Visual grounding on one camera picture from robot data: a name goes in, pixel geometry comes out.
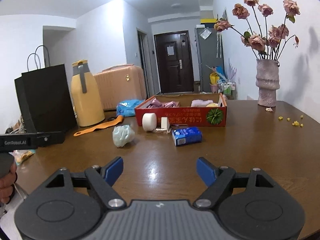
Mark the pink textured vase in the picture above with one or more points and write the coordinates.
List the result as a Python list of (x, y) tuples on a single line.
[(267, 80)]

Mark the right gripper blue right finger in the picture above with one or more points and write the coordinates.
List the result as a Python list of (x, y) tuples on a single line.
[(218, 181)]

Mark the person's left hand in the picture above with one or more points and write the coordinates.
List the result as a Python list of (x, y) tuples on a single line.
[(7, 189)]

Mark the fallen rose petal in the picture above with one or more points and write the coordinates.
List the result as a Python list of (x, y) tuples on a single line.
[(269, 109)]

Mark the grey refrigerator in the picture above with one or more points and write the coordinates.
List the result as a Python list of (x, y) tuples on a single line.
[(209, 52)]

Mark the red cardboard box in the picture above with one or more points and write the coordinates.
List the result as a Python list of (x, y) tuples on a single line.
[(185, 114)]

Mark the dark brown entrance door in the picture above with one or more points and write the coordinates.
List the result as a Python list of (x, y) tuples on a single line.
[(174, 61)]

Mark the pink ribbed suitcase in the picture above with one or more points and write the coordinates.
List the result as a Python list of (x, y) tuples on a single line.
[(119, 83)]

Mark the lilac fuzzy cloth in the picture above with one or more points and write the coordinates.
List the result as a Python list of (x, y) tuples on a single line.
[(201, 103)]

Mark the yellow bucket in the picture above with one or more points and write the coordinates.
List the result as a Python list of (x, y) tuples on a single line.
[(214, 78)]

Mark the dried pink roses bouquet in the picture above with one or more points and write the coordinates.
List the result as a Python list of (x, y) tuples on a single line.
[(266, 42)]

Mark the yellow thermos jug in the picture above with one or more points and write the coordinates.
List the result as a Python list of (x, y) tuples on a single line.
[(85, 95)]

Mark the pink layered sponge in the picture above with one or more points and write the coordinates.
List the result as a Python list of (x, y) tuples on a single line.
[(213, 105)]

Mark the wire rack with supplies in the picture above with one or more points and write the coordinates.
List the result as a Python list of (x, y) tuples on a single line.
[(228, 89)]

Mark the small white block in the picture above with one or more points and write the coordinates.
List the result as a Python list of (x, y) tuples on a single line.
[(165, 123)]

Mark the yellow crumbs on table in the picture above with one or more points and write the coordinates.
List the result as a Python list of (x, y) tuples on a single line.
[(294, 123)]

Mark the yellow box on refrigerator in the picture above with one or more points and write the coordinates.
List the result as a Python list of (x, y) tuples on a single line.
[(208, 20)]

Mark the black paper shopping bag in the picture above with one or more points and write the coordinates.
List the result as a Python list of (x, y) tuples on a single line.
[(44, 99)]

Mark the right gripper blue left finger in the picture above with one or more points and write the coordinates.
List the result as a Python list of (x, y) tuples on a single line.
[(101, 180)]

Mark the iridescent plastic bag bundle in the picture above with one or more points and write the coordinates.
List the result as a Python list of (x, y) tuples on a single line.
[(122, 135)]

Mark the white tape roll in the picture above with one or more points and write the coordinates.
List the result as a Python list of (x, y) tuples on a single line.
[(149, 122)]

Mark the blue wet wipes pack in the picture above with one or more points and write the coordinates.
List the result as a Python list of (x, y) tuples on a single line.
[(126, 108)]

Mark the purple satin ribbon bundle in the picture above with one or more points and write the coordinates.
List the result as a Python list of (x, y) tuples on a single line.
[(155, 103)]

